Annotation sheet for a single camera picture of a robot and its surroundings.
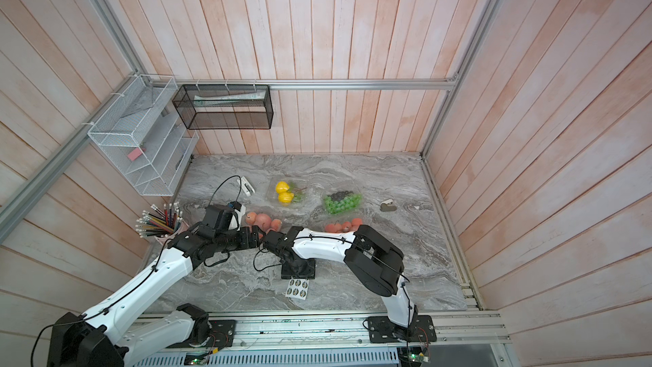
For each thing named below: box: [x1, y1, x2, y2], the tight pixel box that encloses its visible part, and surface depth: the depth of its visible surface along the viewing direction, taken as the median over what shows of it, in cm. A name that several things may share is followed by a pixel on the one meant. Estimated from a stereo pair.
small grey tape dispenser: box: [379, 198, 398, 212], surface depth 103 cm
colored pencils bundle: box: [134, 201, 184, 238], surface depth 85 cm
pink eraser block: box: [126, 146, 143, 162], surface depth 84 cm
